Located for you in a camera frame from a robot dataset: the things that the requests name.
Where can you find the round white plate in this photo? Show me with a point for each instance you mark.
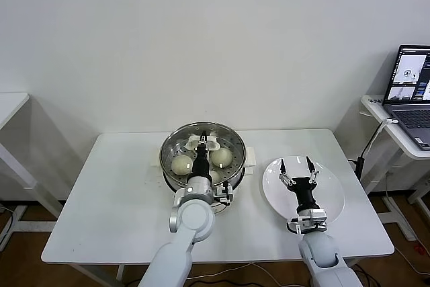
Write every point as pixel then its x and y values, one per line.
pixel 326 183

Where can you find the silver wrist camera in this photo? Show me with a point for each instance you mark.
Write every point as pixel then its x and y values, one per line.
pixel 314 218
pixel 224 194

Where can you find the black upright post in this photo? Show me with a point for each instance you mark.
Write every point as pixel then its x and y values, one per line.
pixel 359 166

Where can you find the white laptop side table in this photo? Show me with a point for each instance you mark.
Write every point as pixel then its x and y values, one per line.
pixel 371 107

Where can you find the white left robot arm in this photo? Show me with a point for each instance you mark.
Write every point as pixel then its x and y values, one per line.
pixel 193 219

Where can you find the white empty side table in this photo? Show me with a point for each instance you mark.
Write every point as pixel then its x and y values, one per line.
pixel 13 105

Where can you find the small red floor object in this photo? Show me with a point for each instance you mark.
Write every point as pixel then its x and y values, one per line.
pixel 418 250

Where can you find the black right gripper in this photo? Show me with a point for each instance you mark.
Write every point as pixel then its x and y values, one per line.
pixel 305 194

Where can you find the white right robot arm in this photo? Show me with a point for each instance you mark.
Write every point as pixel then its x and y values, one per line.
pixel 319 246

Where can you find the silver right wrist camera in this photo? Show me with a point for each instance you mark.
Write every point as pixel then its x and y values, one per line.
pixel 314 218

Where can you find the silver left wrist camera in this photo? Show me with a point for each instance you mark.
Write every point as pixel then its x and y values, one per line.
pixel 224 194

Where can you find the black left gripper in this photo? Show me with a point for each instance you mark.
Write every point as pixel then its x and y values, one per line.
pixel 201 162

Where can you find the white steamed baozi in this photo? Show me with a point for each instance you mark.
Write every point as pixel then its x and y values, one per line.
pixel 179 166
pixel 220 157
pixel 216 176

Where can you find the perforated steel steamer basket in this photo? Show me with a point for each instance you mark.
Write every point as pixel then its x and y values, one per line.
pixel 239 174

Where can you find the grey open laptop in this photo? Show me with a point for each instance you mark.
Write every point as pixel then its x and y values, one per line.
pixel 410 119

